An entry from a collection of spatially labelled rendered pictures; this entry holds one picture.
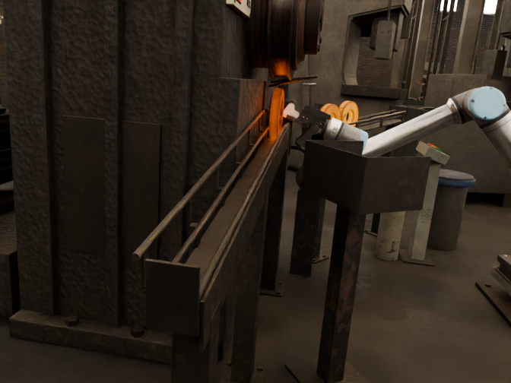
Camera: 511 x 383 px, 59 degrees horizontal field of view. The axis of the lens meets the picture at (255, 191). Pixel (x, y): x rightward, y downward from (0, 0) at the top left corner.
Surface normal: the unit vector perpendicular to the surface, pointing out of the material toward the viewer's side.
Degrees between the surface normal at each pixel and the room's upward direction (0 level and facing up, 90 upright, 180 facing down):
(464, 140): 90
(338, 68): 90
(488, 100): 83
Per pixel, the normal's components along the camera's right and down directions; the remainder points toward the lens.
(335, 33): -0.39, 0.20
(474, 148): 0.11, 0.25
